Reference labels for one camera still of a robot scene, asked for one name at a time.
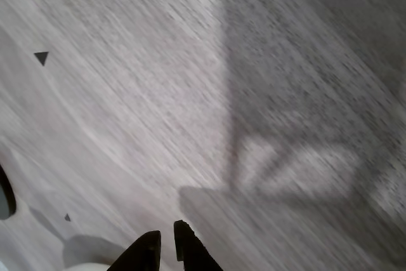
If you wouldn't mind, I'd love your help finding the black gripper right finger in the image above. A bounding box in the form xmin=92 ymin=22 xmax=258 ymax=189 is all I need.
xmin=173 ymin=219 xmax=223 ymax=271

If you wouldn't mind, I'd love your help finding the large black triangular bit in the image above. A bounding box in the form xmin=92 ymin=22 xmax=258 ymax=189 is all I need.
xmin=34 ymin=51 xmax=49 ymax=67

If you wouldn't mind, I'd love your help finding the black stand with round base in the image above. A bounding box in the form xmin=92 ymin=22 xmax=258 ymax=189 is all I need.
xmin=0 ymin=165 xmax=17 ymax=220

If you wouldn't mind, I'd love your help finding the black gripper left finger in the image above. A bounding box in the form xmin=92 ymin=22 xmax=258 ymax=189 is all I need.
xmin=107 ymin=230 xmax=162 ymax=271

